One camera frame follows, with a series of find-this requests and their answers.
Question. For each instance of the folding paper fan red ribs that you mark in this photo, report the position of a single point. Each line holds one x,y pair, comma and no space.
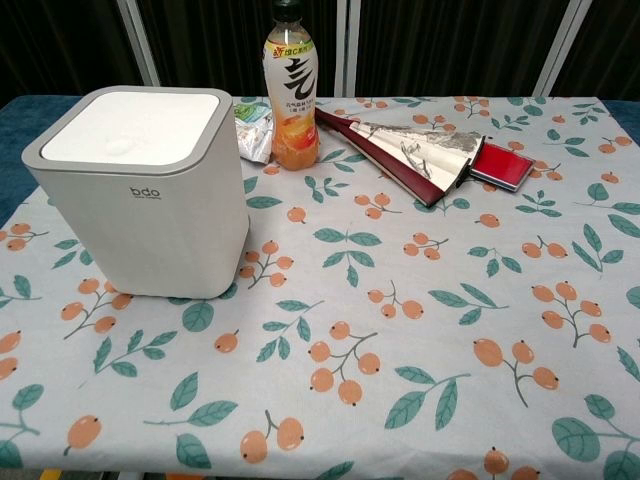
425,155

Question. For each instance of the floral fruit print tablecloth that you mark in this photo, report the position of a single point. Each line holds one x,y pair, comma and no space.
350,325

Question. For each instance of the white metal frame post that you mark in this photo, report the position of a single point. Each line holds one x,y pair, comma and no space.
562,47
347,47
142,45

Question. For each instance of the red ink pad case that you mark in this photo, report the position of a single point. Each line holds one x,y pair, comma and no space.
500,167

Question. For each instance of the white plastic trash bin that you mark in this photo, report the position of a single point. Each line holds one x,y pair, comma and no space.
150,210

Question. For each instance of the blue cloth under tablecloth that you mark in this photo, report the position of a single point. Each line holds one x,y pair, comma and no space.
20,145

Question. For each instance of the crumpled snack wrapper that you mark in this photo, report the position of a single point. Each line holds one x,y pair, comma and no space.
255,135

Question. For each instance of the orange drink plastic bottle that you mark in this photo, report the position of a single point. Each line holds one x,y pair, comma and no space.
294,100

